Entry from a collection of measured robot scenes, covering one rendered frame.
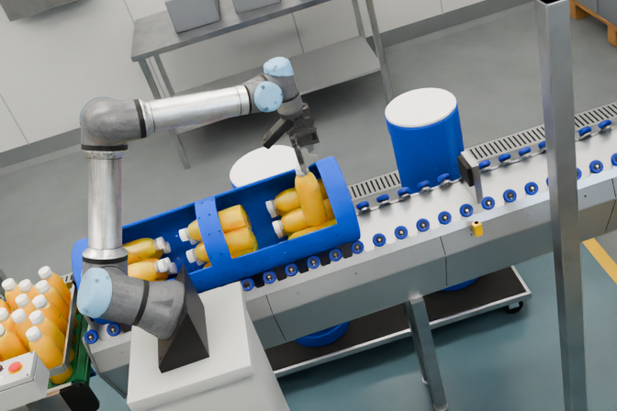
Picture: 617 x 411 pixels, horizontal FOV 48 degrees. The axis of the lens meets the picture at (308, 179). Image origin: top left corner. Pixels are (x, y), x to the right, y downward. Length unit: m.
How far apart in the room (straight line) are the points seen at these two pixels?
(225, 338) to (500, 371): 1.52
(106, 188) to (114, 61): 3.75
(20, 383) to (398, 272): 1.18
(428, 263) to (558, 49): 0.87
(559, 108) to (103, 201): 1.20
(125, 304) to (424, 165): 1.41
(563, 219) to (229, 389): 1.06
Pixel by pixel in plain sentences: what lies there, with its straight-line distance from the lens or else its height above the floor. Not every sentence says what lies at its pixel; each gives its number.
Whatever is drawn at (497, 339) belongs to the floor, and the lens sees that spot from 3.19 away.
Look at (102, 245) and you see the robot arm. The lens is 1.87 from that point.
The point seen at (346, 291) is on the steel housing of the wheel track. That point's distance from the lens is 2.32.
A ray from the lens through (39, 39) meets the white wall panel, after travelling 5.56.
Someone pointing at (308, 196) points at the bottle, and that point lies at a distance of 2.11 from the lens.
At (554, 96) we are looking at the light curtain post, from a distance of 1.90.
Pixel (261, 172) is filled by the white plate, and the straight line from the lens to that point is 2.62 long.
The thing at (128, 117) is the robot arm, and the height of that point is 1.74.
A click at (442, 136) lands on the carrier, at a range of 2.69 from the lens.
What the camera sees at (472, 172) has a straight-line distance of 2.31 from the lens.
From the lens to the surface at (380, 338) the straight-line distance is 3.07.
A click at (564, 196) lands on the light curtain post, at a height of 1.11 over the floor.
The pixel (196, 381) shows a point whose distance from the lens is 1.80.
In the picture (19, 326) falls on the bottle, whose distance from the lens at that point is 2.40.
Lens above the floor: 2.42
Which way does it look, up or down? 34 degrees down
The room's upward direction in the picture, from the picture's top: 17 degrees counter-clockwise
